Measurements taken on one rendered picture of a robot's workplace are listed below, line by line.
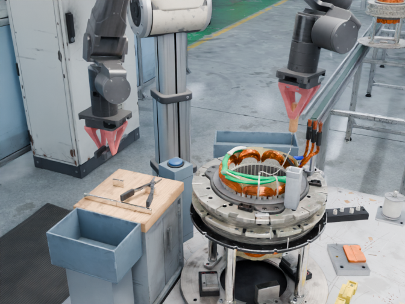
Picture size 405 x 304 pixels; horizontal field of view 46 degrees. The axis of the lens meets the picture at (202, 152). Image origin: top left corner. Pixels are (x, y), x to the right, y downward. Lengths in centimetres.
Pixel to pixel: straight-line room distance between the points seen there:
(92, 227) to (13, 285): 154
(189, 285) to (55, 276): 143
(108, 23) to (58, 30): 219
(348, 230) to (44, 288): 157
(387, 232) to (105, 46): 104
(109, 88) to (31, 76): 248
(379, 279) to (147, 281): 64
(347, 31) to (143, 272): 68
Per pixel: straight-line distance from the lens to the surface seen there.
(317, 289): 131
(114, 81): 95
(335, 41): 87
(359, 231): 159
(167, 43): 143
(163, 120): 149
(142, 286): 118
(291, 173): 102
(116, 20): 97
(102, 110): 104
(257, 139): 150
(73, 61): 322
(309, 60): 93
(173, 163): 134
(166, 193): 116
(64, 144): 345
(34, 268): 272
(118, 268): 102
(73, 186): 342
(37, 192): 342
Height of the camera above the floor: 166
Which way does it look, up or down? 26 degrees down
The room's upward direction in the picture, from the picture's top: straight up
